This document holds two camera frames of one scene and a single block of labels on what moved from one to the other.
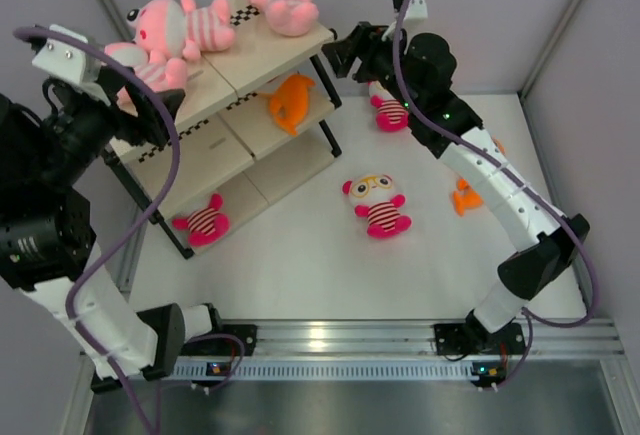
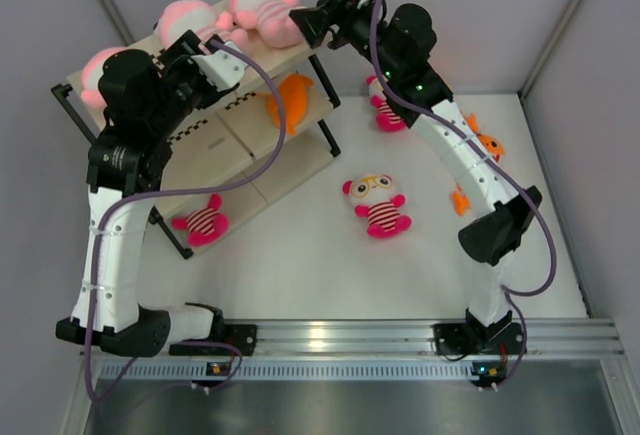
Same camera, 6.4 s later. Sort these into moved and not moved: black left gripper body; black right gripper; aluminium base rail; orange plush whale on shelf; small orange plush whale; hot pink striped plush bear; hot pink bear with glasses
Moved: black left gripper body; black right gripper
Not moved: small orange plush whale; hot pink striped plush bear; aluminium base rail; hot pink bear with glasses; orange plush whale on shelf
